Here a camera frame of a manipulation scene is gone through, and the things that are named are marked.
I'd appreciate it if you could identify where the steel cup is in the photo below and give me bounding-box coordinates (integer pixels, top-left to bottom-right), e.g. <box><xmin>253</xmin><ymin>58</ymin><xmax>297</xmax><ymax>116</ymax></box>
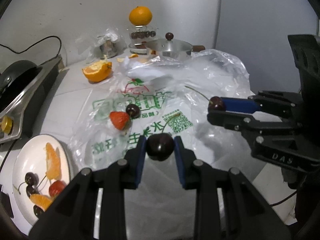
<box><xmin>99</xmin><ymin>36</ymin><xmax>119</xmax><ymax>58</ymax></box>

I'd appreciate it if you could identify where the red strawberry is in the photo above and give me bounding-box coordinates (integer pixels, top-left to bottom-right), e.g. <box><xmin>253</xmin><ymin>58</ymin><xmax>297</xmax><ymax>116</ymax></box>
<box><xmin>49</xmin><ymin>180</ymin><xmax>67</xmax><ymax>197</ymax></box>
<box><xmin>109</xmin><ymin>111</ymin><xmax>130</xmax><ymax>130</ymax></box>

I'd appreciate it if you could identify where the gold cooker knob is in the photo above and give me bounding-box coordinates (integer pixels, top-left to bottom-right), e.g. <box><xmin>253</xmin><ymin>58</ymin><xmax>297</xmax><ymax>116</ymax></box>
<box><xmin>0</xmin><ymin>116</ymin><xmax>13</xmax><ymax>133</ymax></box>

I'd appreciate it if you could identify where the small steel pot with lid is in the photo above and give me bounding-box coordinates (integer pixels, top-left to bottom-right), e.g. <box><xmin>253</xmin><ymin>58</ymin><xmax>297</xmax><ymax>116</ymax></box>
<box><xmin>144</xmin><ymin>32</ymin><xmax>206</xmax><ymax>60</ymax></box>

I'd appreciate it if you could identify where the black wok with wooden handle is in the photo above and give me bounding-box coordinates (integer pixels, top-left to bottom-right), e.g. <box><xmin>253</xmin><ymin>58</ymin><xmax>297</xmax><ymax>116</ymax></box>
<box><xmin>0</xmin><ymin>60</ymin><xmax>40</xmax><ymax>100</ymax></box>

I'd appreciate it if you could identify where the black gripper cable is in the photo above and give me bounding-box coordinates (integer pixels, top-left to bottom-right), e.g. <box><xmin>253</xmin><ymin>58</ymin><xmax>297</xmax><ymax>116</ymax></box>
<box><xmin>271</xmin><ymin>191</ymin><xmax>298</xmax><ymax>207</ymax></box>

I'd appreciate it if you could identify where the glass jar with dark fruit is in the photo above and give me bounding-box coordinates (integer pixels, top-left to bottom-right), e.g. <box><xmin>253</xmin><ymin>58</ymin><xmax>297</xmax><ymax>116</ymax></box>
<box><xmin>127</xmin><ymin>25</ymin><xmax>158</xmax><ymax>45</ymax></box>

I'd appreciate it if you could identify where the whole orange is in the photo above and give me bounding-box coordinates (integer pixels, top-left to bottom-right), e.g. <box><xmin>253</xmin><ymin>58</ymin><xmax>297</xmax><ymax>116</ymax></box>
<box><xmin>129</xmin><ymin>6</ymin><xmax>153</xmax><ymax>26</ymax></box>

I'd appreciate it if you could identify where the peeled orange segment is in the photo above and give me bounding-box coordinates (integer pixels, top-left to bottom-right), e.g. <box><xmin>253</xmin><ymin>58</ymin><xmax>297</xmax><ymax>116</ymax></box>
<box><xmin>45</xmin><ymin>142</ymin><xmax>62</xmax><ymax>182</ymax></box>
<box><xmin>30</xmin><ymin>194</ymin><xmax>53</xmax><ymax>212</ymax></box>

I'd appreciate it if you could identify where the small white dish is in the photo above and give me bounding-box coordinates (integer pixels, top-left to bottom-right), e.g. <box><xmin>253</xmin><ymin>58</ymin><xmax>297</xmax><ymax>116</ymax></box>
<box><xmin>129</xmin><ymin>42</ymin><xmax>148</xmax><ymax>55</ymax></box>

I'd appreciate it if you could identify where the half orange with peel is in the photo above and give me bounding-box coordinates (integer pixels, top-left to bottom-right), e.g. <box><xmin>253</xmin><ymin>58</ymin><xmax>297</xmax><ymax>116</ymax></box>
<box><xmin>82</xmin><ymin>60</ymin><xmax>112</xmax><ymax>83</ymax></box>

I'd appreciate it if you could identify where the white round plate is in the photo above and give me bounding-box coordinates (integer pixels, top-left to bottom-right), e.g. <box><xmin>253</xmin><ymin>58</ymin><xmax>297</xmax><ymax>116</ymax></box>
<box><xmin>12</xmin><ymin>134</ymin><xmax>73</xmax><ymax>227</ymax></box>

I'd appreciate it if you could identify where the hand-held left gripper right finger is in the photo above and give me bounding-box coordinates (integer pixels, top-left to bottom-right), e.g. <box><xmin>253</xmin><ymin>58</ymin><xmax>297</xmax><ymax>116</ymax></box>
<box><xmin>174</xmin><ymin>135</ymin><xmax>292</xmax><ymax>240</ymax></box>

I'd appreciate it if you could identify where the printed clear plastic bag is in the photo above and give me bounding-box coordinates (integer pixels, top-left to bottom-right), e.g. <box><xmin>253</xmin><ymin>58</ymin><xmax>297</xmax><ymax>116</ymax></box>
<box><xmin>69</xmin><ymin>49</ymin><xmax>250</xmax><ymax>180</ymax></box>

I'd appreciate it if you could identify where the steel induction cooker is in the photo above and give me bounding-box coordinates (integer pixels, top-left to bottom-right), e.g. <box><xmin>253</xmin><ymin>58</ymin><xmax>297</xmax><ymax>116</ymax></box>
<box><xmin>0</xmin><ymin>56</ymin><xmax>63</xmax><ymax>144</ymax></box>

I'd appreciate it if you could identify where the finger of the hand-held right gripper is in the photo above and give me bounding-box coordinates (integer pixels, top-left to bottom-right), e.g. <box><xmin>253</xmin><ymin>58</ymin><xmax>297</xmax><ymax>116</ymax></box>
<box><xmin>207</xmin><ymin>110</ymin><xmax>320</xmax><ymax>173</ymax></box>
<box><xmin>221</xmin><ymin>91</ymin><xmax>304</xmax><ymax>117</ymax></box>

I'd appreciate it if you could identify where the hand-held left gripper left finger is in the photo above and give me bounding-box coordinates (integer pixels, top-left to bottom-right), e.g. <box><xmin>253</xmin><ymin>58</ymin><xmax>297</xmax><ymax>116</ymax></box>
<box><xmin>29</xmin><ymin>135</ymin><xmax>147</xmax><ymax>240</ymax></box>

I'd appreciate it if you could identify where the black cooker power cable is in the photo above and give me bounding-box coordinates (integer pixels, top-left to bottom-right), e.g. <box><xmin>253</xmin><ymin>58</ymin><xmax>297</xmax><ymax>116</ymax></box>
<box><xmin>0</xmin><ymin>35</ymin><xmax>62</xmax><ymax>63</ymax></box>

